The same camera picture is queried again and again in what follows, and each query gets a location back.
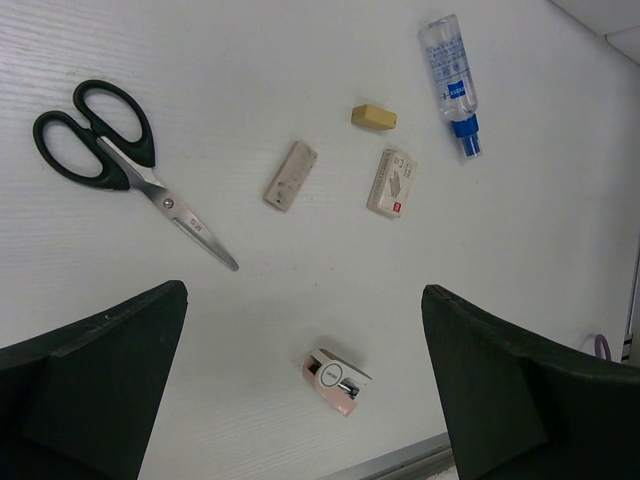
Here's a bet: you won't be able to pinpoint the yellow eraser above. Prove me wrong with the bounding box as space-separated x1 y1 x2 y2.
351 104 397 131

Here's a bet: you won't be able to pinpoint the white dirty eraser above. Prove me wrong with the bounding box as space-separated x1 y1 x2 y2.
263 140 318 212

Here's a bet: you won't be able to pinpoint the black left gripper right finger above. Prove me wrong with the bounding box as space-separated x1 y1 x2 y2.
421 285 639 479

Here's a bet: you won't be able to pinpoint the clear blue glue bottle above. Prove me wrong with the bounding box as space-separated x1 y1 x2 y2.
419 14 482 158

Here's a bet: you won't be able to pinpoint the white staples box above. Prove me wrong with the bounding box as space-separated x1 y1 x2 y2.
366 149 417 218

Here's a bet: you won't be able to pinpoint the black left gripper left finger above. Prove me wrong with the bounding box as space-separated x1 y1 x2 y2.
1 280 188 479

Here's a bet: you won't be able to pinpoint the black handled scissors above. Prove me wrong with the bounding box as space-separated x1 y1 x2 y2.
32 79 239 272

